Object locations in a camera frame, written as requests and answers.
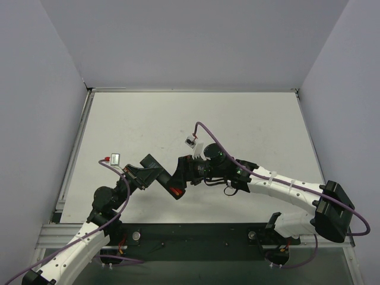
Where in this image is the purple cable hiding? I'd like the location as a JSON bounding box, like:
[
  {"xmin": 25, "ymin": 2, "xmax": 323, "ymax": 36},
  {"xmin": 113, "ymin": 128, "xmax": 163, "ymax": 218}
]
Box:
[
  {"xmin": 2, "ymin": 159, "xmax": 146, "ymax": 284},
  {"xmin": 192, "ymin": 121, "xmax": 371, "ymax": 270}
]

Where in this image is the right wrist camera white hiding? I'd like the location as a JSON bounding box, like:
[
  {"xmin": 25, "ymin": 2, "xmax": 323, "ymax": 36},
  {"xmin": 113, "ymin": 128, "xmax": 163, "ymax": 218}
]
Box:
[{"xmin": 185, "ymin": 134, "xmax": 204, "ymax": 159}]

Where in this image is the red battery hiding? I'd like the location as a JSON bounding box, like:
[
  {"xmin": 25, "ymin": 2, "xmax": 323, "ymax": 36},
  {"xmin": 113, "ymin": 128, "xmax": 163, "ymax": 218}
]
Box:
[{"xmin": 170, "ymin": 187, "xmax": 184, "ymax": 197}]

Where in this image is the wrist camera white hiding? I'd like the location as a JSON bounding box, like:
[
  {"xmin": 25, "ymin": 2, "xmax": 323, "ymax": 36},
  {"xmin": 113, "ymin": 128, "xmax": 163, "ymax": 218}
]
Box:
[
  {"xmin": 185, "ymin": 134, "xmax": 204, "ymax": 159},
  {"xmin": 101, "ymin": 153, "xmax": 121, "ymax": 167}
]

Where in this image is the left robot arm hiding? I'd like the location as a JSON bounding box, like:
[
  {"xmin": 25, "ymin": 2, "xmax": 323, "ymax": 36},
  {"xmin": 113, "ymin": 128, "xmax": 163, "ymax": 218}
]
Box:
[{"xmin": 21, "ymin": 159, "xmax": 163, "ymax": 284}]

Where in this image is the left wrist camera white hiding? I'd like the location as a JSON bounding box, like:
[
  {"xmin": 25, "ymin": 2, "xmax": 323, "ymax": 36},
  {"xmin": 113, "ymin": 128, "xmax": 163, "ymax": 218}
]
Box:
[{"xmin": 101, "ymin": 153, "xmax": 121, "ymax": 167}]

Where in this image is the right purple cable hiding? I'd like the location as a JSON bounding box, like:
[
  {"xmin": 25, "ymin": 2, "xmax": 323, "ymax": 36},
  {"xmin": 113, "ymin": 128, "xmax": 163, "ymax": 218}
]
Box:
[{"xmin": 192, "ymin": 121, "xmax": 371, "ymax": 270}]

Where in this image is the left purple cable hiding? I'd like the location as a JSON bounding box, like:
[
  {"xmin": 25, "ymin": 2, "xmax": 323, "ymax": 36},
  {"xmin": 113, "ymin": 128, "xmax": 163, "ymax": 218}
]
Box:
[{"xmin": 2, "ymin": 159, "xmax": 146, "ymax": 284}]

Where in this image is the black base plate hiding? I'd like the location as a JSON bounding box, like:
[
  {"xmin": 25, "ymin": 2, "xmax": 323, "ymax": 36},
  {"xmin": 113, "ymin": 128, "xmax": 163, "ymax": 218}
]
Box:
[{"xmin": 100, "ymin": 239, "xmax": 291, "ymax": 262}]

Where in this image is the black remote control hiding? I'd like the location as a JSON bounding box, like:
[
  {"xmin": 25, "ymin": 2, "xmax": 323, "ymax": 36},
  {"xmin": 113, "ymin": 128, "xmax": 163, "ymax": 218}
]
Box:
[{"xmin": 140, "ymin": 154, "xmax": 186, "ymax": 200}]

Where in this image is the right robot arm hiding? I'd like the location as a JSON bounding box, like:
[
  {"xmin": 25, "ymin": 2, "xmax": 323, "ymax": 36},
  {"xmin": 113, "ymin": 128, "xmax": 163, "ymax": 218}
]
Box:
[{"xmin": 168, "ymin": 143, "xmax": 354, "ymax": 243}]

